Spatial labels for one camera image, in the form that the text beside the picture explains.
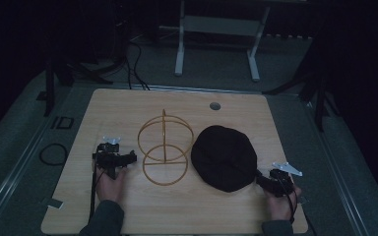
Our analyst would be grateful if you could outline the white metal stand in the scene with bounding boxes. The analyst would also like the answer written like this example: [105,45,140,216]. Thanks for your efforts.
[173,0,272,83]

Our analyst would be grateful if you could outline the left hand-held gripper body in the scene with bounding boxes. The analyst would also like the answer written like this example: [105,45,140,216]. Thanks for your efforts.
[93,136,129,180]

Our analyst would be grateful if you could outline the black tripod stand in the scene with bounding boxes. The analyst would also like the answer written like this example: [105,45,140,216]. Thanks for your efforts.
[34,55,127,118]
[262,65,341,133]

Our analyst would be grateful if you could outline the person's left hand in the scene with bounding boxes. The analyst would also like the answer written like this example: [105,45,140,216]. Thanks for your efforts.
[94,166,128,205]

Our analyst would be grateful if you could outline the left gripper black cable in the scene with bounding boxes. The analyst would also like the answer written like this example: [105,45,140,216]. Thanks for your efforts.
[88,152,103,227]

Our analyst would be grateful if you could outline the person's right hand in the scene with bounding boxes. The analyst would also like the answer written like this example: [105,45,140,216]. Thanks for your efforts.
[263,184,303,222]

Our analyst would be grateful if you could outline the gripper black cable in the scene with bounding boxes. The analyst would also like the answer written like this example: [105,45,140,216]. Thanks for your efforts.
[88,152,103,227]
[274,170,299,225]

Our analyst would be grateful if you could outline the black hat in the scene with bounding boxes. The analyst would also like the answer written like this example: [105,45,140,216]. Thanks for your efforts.
[190,124,259,194]

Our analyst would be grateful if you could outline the black floor cables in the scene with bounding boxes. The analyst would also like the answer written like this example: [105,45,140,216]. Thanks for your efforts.
[123,38,152,91]

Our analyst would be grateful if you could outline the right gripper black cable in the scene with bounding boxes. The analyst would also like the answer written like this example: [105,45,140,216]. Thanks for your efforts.
[274,170,299,225]

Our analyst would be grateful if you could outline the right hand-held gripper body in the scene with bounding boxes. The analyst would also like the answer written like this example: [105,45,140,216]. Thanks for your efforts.
[265,160,303,199]

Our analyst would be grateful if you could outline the gold wire hat stand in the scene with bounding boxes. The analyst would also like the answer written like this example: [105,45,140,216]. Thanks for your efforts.
[137,108,195,187]

